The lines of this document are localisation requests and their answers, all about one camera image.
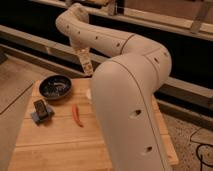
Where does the small dark box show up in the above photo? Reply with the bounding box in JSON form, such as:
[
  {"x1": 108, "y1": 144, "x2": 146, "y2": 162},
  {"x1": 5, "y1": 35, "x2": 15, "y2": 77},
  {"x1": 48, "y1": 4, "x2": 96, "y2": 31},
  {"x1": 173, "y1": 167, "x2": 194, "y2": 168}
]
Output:
[{"x1": 34, "y1": 100, "x2": 48, "y2": 119}]

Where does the wooden cutting board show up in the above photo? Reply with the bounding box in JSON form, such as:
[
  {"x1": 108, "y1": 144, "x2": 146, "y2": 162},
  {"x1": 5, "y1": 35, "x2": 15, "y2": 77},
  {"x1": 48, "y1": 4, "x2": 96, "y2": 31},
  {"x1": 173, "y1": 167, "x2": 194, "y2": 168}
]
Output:
[{"x1": 7, "y1": 78, "x2": 180, "y2": 171}]

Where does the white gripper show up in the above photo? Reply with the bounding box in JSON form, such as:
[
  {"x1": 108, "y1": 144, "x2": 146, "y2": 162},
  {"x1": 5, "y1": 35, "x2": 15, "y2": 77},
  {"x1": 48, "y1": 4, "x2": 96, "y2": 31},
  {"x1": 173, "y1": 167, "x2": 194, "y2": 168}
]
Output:
[{"x1": 76, "y1": 48, "x2": 92, "y2": 71}]

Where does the black cable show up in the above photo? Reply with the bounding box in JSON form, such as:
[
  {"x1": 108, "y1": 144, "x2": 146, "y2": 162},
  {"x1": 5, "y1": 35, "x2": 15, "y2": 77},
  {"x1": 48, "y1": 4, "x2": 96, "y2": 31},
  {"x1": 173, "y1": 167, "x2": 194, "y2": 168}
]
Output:
[{"x1": 189, "y1": 126, "x2": 213, "y2": 171}]

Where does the dark ceramic bowl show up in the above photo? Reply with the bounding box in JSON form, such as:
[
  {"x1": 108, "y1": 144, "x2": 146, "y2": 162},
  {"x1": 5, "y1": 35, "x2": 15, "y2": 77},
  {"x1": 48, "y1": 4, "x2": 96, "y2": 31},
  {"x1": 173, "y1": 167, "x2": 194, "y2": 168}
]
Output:
[{"x1": 39, "y1": 75, "x2": 72, "y2": 100}]

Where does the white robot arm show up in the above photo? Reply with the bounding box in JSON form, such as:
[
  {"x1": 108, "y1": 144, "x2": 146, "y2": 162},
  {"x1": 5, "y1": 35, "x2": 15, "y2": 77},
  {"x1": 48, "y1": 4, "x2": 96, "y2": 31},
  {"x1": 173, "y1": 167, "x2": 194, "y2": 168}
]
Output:
[{"x1": 56, "y1": 3, "x2": 172, "y2": 171}]

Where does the red chili pepper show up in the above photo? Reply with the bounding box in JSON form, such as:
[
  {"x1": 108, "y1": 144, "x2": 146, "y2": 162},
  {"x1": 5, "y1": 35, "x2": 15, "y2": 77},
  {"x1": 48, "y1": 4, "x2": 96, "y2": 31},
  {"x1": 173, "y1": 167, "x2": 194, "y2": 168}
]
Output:
[{"x1": 72, "y1": 104, "x2": 83, "y2": 127}]

